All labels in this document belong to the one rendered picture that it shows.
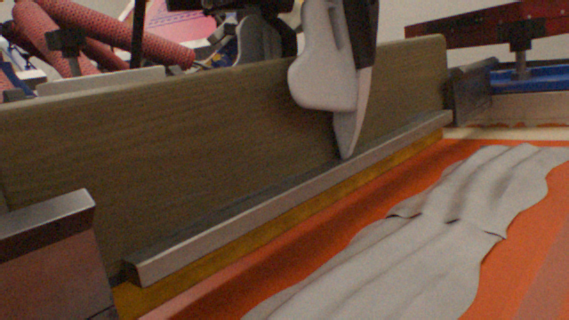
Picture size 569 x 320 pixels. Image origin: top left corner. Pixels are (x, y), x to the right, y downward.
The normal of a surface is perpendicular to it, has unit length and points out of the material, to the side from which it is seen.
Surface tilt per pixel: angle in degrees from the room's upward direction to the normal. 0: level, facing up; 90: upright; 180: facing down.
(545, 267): 0
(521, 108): 90
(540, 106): 90
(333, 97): 83
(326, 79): 83
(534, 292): 0
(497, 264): 0
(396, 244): 34
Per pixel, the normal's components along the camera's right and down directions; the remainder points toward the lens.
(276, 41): -0.67, 0.28
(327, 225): -0.16, -0.96
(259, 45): 0.69, 0.17
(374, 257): 0.20, -0.75
